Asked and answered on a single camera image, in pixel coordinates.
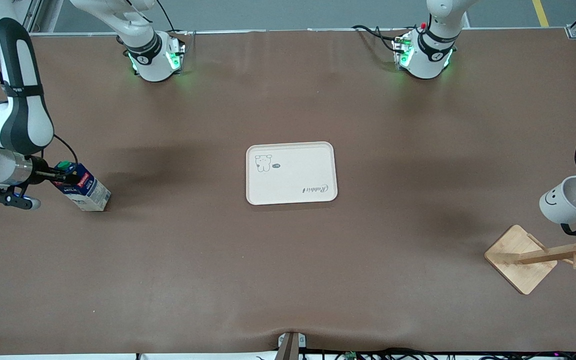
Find blue milk carton green cap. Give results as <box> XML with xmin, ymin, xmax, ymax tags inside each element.
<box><xmin>50</xmin><ymin>160</ymin><xmax>113</xmax><ymax>213</ymax></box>

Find white smiley mug black handle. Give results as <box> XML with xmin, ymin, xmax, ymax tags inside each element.
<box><xmin>538</xmin><ymin>175</ymin><xmax>576</xmax><ymax>237</ymax></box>

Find wooden mug tree rack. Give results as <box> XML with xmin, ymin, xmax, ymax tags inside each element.
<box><xmin>484</xmin><ymin>220</ymin><xmax>576</xmax><ymax>296</ymax></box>

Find cream rectangular plastic tray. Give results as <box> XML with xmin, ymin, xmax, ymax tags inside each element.
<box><xmin>245</xmin><ymin>141</ymin><xmax>339</xmax><ymax>206</ymax></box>

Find aluminium frame profile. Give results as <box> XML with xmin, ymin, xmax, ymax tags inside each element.
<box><xmin>20</xmin><ymin>0</ymin><xmax>64</xmax><ymax>35</ymax></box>

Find black right arm base cable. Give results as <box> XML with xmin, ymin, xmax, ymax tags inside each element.
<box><xmin>155</xmin><ymin>0</ymin><xmax>189</xmax><ymax>37</ymax></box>

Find black left arm base cables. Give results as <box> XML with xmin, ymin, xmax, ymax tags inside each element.
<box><xmin>351</xmin><ymin>23</ymin><xmax>405</xmax><ymax>57</ymax></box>

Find metal table edge bracket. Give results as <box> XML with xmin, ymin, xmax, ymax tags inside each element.
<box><xmin>276</xmin><ymin>331</ymin><xmax>308</xmax><ymax>360</ymax></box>

